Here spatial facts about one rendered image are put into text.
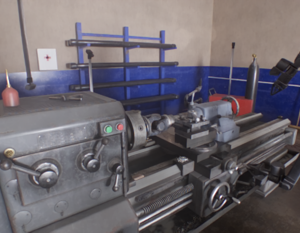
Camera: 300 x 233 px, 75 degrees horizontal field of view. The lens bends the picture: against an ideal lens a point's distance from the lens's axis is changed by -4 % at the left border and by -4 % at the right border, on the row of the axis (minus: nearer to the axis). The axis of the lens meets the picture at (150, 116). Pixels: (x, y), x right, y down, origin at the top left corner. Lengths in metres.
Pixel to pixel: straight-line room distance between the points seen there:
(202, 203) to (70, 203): 0.83
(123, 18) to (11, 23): 2.09
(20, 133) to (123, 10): 4.17
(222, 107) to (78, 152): 1.31
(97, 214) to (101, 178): 0.17
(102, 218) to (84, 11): 3.88
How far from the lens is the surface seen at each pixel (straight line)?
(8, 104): 1.04
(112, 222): 1.08
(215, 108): 1.78
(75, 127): 0.89
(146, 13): 5.09
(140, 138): 1.24
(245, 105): 4.37
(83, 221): 1.06
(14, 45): 4.10
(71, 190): 1.00
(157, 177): 1.30
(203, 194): 1.42
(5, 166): 0.79
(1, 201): 0.98
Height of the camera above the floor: 1.53
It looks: 16 degrees down
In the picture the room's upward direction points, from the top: straight up
